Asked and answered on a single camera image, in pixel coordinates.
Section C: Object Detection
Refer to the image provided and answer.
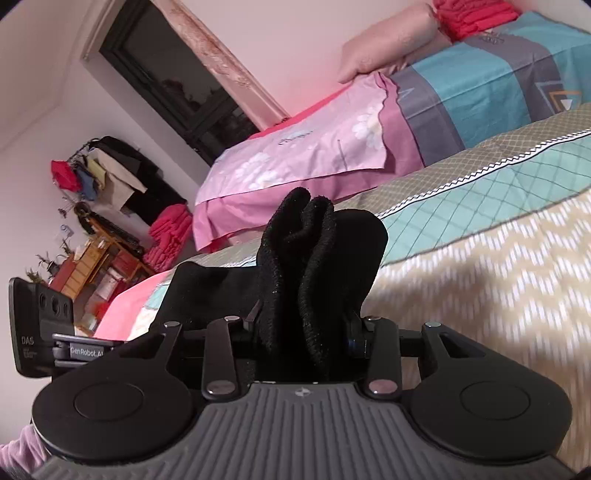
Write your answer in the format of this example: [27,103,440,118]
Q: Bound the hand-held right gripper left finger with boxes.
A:
[115,300,264,400]

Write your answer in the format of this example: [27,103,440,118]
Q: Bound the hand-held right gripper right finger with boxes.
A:
[344,314,485,400]

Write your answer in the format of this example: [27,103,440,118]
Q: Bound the black pants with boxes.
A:
[154,187,389,383]

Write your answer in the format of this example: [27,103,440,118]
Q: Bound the wooden desk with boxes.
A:
[48,217,155,301]

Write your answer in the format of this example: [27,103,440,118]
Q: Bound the pink bedsheet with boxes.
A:
[95,270,178,343]

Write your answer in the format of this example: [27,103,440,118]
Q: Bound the red folded cloth pile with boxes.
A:
[143,203,195,273]

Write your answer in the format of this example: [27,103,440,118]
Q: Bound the teal beige zigzag quilt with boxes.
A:
[134,102,591,472]

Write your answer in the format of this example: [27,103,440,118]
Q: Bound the blue hanging garment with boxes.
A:
[76,166,100,201]

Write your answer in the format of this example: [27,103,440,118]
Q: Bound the red hanging garment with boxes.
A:
[51,159,81,192]

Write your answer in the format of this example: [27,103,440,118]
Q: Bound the beige hanging garment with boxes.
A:
[88,152,148,210]

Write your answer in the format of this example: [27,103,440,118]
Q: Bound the black hanging clothes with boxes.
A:
[88,136,188,227]

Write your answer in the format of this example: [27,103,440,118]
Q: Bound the pink floral duvet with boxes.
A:
[191,71,428,252]

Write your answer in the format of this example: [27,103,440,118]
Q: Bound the pink patterned curtain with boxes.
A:
[152,0,289,132]

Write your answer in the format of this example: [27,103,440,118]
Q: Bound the dark window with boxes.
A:
[99,0,262,167]

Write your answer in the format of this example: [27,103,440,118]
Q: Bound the blue patterned pillow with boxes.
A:
[392,11,591,167]

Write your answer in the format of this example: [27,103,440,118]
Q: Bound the pink pillow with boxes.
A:
[337,18,455,84]

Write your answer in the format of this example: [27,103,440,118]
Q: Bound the red towel stack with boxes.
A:
[431,0,520,42]

